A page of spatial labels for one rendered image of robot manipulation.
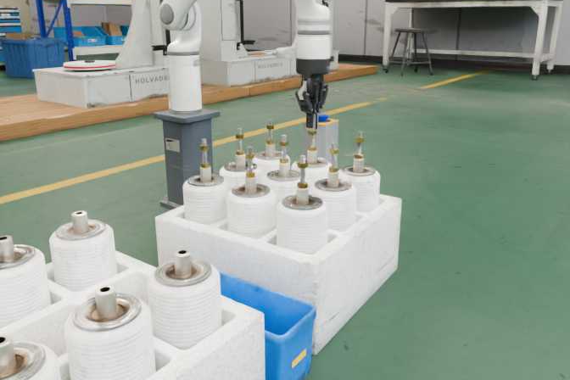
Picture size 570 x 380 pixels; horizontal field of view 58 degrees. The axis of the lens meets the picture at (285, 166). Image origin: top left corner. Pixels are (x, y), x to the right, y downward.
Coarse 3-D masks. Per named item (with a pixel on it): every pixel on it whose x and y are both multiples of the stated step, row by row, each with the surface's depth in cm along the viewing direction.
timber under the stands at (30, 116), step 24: (336, 72) 472; (360, 72) 507; (24, 96) 332; (216, 96) 355; (240, 96) 374; (0, 120) 254; (24, 120) 255; (48, 120) 263; (72, 120) 273; (96, 120) 285
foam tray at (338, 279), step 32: (160, 224) 105; (192, 224) 102; (224, 224) 102; (384, 224) 109; (160, 256) 108; (192, 256) 102; (224, 256) 97; (256, 256) 92; (288, 256) 88; (320, 256) 88; (352, 256) 97; (384, 256) 113; (288, 288) 90; (320, 288) 88; (352, 288) 100; (320, 320) 90
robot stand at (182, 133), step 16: (160, 112) 154; (208, 112) 154; (176, 128) 150; (192, 128) 149; (208, 128) 154; (176, 144) 152; (192, 144) 151; (208, 144) 156; (176, 160) 153; (192, 160) 152; (208, 160) 157; (176, 176) 155; (176, 192) 157
